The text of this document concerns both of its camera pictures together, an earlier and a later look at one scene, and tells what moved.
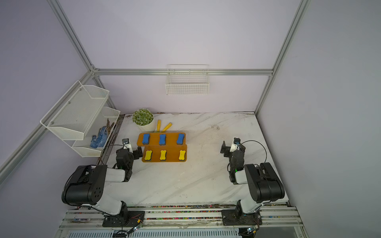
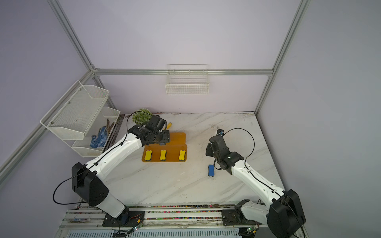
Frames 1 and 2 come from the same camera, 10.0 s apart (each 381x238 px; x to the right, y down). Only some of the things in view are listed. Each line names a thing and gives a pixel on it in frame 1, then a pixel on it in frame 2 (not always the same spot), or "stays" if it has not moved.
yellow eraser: x=182 y=155 stays
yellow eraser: x=148 y=156 stays
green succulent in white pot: x=144 y=119 stays
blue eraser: x=180 y=140 to x=211 y=169
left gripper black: x=135 y=153 to x=166 y=139
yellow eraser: x=162 y=155 stays
